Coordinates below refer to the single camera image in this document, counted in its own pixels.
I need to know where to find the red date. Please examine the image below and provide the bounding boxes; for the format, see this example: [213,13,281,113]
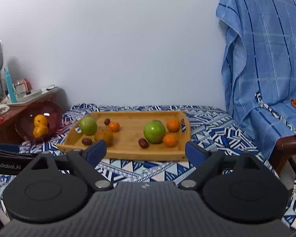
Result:
[104,118,111,125]
[138,138,149,149]
[81,138,93,146]

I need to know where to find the large brownish orange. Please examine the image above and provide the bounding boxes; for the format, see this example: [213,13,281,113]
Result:
[94,129,114,147]

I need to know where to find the smaller green apple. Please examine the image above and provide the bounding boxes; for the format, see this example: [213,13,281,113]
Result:
[79,117,98,136]

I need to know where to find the small mandarin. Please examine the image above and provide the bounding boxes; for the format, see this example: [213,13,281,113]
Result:
[108,121,120,132]
[166,118,181,132]
[162,133,177,148]

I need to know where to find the large green apple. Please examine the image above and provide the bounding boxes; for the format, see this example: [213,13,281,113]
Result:
[143,120,166,144]

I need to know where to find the brown wooden cabinet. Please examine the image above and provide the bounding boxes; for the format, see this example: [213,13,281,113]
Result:
[0,88,69,144]

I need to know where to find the blue patterned tablecloth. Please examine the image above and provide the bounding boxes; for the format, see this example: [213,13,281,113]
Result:
[0,106,296,236]

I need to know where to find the red glass bowl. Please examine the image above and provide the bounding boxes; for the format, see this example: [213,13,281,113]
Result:
[15,101,62,143]

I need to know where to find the yellow orange in bowl lower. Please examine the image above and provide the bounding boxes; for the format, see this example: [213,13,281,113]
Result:
[32,125,49,138]

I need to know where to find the yellow orange in bowl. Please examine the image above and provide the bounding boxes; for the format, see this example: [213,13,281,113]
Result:
[32,125,49,138]
[34,114,48,127]

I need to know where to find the yellow orange in bowl upper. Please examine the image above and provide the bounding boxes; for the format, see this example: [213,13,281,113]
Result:
[34,114,48,127]

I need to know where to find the wooden serving tray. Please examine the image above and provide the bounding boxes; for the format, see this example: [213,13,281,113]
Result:
[56,110,191,162]

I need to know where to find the white tray on cabinet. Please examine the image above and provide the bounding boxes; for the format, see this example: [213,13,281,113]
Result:
[2,85,59,106]

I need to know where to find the wooden chair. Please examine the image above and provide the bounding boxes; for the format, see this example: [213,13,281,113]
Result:
[269,133,296,186]

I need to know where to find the blue plaid cloth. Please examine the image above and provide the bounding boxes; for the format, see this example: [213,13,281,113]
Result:
[216,0,296,158]

